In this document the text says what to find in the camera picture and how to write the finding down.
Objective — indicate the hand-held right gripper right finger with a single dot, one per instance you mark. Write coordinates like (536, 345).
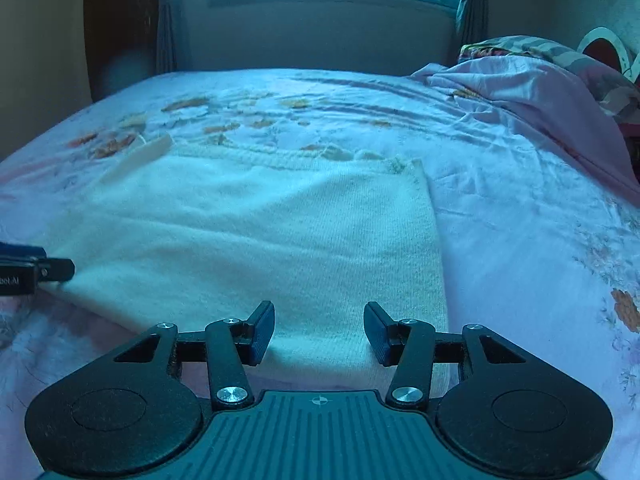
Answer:
(377, 335)

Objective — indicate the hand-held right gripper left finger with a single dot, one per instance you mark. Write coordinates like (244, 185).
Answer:
(262, 332)

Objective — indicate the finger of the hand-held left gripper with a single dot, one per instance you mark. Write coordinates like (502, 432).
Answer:
(55, 267)

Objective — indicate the cream knit sweater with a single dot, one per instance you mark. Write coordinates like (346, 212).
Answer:
(250, 240)

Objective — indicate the bed with floral sheet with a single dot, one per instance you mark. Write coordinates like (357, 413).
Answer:
(500, 210)

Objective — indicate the brown wooden door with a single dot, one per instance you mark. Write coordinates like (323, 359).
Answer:
(120, 20)

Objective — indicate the grey curtain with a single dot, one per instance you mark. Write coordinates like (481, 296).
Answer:
(475, 5)
(166, 20)

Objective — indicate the pink blanket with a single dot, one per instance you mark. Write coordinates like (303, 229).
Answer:
(525, 90)

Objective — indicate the striped floral pillow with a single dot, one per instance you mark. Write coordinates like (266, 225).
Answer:
(530, 46)

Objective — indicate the red and white headboard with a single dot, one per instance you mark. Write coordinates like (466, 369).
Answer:
(600, 52)

